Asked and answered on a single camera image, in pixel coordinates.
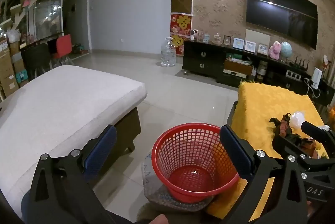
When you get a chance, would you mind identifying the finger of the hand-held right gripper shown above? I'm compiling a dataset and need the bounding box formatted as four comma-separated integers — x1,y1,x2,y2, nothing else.
272,135,314,162
300,121,335,144

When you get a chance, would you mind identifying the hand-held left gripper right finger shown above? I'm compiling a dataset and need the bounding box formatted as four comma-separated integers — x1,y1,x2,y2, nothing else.
217,124,312,224

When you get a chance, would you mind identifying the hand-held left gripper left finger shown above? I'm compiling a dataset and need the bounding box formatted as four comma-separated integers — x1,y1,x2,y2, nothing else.
21,124,118,224

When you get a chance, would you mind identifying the dark brown fruit peel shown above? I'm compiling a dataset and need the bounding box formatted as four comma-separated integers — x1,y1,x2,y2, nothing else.
269,113,318,159

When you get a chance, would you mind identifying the clear plastic bag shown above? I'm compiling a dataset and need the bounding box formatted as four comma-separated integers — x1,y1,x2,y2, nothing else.
289,111,307,128

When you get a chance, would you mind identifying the red plastic mesh basket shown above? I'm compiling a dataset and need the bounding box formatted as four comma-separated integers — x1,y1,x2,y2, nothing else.
152,123,240,204

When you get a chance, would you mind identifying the person's left hand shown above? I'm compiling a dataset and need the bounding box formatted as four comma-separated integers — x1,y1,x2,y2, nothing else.
148,214,170,224

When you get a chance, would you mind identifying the yellow tablecloth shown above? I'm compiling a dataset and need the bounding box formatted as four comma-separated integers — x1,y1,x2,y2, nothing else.
205,81,330,222

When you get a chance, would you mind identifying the white upright device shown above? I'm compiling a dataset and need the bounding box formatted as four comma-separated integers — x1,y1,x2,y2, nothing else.
311,67,322,89

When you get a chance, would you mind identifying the black router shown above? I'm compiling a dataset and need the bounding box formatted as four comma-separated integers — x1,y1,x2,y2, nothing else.
289,56,309,67

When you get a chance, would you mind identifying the light blue globe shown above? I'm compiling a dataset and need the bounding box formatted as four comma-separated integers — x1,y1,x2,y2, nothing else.
281,41,293,61

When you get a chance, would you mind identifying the pink plush toy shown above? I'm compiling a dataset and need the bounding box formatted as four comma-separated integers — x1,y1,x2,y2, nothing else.
269,41,282,59

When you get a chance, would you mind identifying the green paper pile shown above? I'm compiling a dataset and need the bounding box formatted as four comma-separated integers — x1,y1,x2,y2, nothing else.
226,54,253,65

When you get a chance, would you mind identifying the black television cabinet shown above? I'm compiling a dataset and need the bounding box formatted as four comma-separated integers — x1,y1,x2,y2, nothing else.
182,41,335,105

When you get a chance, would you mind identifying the red chair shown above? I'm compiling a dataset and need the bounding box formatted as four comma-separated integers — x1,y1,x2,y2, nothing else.
52,34,72,65

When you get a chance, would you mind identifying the large clear water bottle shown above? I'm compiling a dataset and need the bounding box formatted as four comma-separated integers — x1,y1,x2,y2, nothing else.
160,37,176,67

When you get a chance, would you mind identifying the black chair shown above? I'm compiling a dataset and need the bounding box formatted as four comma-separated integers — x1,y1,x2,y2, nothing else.
21,43,53,80

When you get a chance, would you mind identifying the stack of cardboard boxes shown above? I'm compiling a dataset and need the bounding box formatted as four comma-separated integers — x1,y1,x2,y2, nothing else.
0,35,29,101

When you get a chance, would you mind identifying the white plastic bag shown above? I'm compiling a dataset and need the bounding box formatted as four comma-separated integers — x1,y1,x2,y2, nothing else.
6,29,21,44

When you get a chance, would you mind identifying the white cable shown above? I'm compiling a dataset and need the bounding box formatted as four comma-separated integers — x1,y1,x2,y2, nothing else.
304,77,321,99

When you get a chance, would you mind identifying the black wall television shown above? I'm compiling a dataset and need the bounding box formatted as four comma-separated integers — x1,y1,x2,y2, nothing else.
245,0,318,50

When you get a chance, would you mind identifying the red festive wall poster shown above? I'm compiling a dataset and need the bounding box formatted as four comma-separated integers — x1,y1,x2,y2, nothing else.
170,14,193,57

